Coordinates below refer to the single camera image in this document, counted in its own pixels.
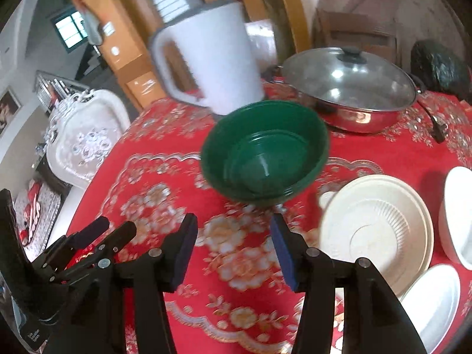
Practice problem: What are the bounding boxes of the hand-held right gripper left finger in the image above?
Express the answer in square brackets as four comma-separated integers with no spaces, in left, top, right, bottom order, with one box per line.
[44,213,200,354]

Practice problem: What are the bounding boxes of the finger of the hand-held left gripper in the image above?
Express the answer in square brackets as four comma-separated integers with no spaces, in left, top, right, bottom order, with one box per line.
[55,221,138,284]
[33,216,110,271]

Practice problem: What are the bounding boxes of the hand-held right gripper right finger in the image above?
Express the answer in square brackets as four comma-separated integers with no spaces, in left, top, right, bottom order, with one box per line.
[270,213,428,354]

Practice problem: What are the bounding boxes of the small green bowl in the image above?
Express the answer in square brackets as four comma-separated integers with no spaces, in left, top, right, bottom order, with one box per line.
[229,131,314,198]

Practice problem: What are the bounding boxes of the cream ribbed plate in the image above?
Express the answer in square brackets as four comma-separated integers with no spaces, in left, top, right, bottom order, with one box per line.
[319,174,435,297]

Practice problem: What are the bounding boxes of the large green bowl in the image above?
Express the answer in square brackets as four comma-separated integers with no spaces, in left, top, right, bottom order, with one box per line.
[201,99,330,207]

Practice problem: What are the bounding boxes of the white bowl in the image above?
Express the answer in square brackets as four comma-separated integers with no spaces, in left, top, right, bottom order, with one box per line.
[400,264,461,354]
[438,166,472,270]

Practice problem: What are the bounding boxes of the red floral rug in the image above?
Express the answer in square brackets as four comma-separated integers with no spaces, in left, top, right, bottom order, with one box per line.
[13,179,61,259]

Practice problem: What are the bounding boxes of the red floral tablecloth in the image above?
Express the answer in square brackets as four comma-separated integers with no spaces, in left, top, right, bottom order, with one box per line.
[64,81,472,354]

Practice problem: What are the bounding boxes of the white ornate chair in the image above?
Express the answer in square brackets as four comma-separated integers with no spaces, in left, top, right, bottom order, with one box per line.
[44,88,131,189]

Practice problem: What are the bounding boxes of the metal stair railing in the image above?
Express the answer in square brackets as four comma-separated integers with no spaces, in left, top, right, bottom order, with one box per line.
[35,70,89,113]

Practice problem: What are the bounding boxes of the stainless steel pot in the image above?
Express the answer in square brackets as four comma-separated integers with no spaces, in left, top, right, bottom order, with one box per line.
[271,64,425,134]

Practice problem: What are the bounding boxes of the orange wooden cabinet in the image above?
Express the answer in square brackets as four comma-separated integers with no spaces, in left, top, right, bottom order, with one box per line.
[66,0,170,109]

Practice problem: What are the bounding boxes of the glass pot lid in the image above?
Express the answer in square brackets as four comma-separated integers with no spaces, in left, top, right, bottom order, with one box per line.
[282,46,417,113]

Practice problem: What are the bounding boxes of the white electric kettle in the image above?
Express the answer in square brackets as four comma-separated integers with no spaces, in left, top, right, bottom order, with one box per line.
[149,1,266,117]

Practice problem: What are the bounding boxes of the black power plug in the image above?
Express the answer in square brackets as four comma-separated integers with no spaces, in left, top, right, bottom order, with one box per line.
[420,101,447,144]

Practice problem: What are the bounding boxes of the green framed window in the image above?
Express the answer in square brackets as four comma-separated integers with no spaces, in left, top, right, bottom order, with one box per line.
[50,9,89,48]

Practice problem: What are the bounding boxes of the white plastic roll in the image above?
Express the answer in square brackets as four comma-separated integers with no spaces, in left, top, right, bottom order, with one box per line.
[245,20,277,78]

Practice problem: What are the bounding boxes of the brown cardboard box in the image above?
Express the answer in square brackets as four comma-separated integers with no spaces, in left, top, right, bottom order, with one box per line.
[317,7,399,63]

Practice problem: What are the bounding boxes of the dark lumpy bag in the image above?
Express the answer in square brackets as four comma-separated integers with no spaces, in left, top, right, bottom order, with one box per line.
[410,39,472,102]

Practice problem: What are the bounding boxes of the framed wall picture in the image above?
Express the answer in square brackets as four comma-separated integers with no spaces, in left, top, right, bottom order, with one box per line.
[0,86,23,139]

